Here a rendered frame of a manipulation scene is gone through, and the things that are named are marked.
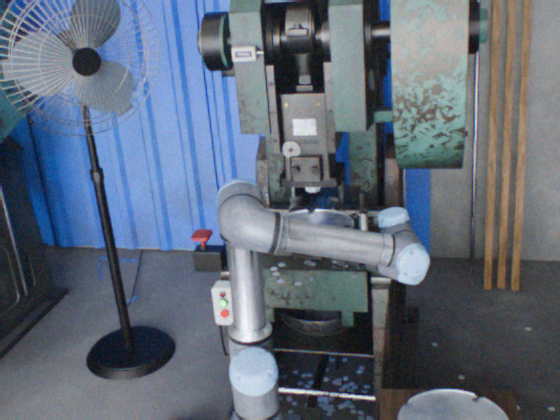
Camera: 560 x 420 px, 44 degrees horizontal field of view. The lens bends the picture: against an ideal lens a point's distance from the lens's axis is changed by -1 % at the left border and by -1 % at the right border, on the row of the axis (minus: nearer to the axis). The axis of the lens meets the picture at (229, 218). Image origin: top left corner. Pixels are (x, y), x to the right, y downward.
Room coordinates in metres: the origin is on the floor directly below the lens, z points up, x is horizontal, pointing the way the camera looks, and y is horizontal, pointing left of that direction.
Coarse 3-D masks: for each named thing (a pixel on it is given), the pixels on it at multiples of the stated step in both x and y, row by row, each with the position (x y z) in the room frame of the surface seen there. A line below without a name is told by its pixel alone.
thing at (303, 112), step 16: (288, 96) 2.11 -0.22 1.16; (304, 96) 2.10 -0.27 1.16; (320, 96) 2.08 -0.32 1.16; (288, 112) 2.11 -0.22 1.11; (304, 112) 2.10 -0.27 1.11; (320, 112) 2.08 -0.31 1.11; (288, 128) 2.12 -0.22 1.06; (304, 128) 2.10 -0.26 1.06; (320, 128) 2.08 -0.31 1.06; (288, 144) 2.10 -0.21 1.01; (304, 144) 2.10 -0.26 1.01; (320, 144) 2.09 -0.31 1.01; (288, 160) 2.12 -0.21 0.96; (304, 160) 2.07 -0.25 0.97; (320, 160) 2.06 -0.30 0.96; (288, 176) 2.12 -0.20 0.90; (304, 176) 2.07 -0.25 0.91; (320, 176) 2.06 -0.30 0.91
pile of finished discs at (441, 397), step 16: (416, 400) 1.58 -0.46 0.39; (432, 400) 1.57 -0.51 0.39; (448, 400) 1.57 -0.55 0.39; (464, 400) 1.56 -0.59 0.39; (480, 400) 1.55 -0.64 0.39; (400, 416) 1.52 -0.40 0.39; (416, 416) 1.51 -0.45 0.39; (432, 416) 1.50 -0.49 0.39; (448, 416) 1.49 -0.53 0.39; (464, 416) 1.48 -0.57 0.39; (480, 416) 1.48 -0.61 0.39; (496, 416) 1.48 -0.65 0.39
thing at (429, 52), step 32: (416, 0) 1.70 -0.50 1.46; (448, 0) 1.68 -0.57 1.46; (416, 32) 1.68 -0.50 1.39; (448, 32) 1.66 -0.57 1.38; (416, 64) 1.68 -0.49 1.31; (448, 64) 1.66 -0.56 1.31; (416, 96) 1.69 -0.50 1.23; (448, 96) 1.67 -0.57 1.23; (416, 128) 1.73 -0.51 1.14; (448, 128) 1.70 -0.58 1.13; (416, 160) 1.83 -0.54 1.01; (448, 160) 1.80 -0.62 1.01
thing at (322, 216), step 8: (288, 216) 2.06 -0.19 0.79; (296, 216) 2.05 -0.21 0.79; (304, 216) 2.04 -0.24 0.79; (312, 216) 2.03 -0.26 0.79; (320, 216) 2.02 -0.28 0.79; (328, 216) 2.00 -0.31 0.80; (336, 216) 1.99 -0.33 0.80; (344, 216) 1.98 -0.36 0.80; (328, 224) 1.94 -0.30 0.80; (336, 224) 1.93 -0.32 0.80; (344, 224) 1.92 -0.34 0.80; (352, 224) 1.91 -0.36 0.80
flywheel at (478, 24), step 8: (472, 0) 2.01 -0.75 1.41; (472, 8) 1.98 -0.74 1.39; (480, 8) 2.01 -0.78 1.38; (472, 16) 1.96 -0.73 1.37; (480, 16) 1.98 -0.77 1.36; (472, 24) 1.95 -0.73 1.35; (480, 24) 1.97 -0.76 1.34; (472, 32) 1.95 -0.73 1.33; (480, 32) 1.97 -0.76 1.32; (472, 40) 1.96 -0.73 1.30; (480, 40) 1.98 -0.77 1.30; (472, 48) 1.97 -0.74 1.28
